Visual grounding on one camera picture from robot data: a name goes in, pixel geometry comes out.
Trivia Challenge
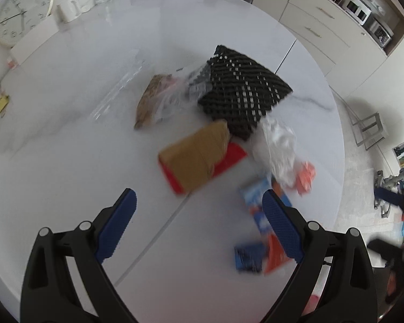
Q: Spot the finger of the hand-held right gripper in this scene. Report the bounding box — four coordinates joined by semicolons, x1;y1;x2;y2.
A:
374;188;404;229

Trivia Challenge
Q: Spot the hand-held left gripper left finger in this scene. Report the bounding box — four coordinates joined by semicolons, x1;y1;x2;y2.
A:
19;188;137;323

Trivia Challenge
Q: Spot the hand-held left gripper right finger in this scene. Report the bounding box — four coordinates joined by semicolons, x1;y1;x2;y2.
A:
262;189;379;323

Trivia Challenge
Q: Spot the clear plastic tray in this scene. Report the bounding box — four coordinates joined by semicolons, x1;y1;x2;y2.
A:
91;49;145;118

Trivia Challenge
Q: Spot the orange-red packet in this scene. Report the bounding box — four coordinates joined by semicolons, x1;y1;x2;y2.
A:
263;232;292;275

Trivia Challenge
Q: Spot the blue snack packet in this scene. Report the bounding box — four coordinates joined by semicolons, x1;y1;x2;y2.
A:
241;177;292;236

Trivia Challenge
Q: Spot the dark blue small packet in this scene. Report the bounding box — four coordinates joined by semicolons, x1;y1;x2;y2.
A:
234;242;268;273

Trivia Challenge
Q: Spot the orange small packet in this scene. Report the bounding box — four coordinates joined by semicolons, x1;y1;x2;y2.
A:
294;161;315;196

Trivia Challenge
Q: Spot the metal stool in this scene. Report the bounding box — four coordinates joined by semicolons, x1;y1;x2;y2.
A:
352;113;388;150

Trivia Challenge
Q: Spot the white crumpled plastic bag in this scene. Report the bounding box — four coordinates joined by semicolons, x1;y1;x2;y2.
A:
256;114;304;187

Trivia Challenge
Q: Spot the red flat packet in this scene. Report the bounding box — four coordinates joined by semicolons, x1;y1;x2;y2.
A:
158;141;248;195

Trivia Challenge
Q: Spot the brown and red packet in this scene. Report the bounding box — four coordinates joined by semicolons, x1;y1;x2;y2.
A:
158;120;230;192

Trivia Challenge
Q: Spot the brown snack in clear bag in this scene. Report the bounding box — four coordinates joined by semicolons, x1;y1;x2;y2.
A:
134;74;180;130

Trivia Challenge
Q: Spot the black mesh foam pad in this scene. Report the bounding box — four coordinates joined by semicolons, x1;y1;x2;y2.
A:
198;44;293;141

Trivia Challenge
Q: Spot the clear plastic bag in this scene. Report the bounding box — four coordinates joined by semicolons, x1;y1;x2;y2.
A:
155;67;211;122

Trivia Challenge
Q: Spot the silver toaster oven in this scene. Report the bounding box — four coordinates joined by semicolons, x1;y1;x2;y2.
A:
368;17;394;48

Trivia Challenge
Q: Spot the beige drawer cabinet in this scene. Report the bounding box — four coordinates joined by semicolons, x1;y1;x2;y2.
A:
279;0;388;75

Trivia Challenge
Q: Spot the white microwave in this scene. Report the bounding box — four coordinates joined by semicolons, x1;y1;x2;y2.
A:
343;0;372;24

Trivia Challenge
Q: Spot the white flat box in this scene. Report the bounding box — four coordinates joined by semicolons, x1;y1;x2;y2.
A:
10;17;59;66

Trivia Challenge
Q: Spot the white round wall clock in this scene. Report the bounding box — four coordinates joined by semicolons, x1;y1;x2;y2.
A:
0;0;54;48

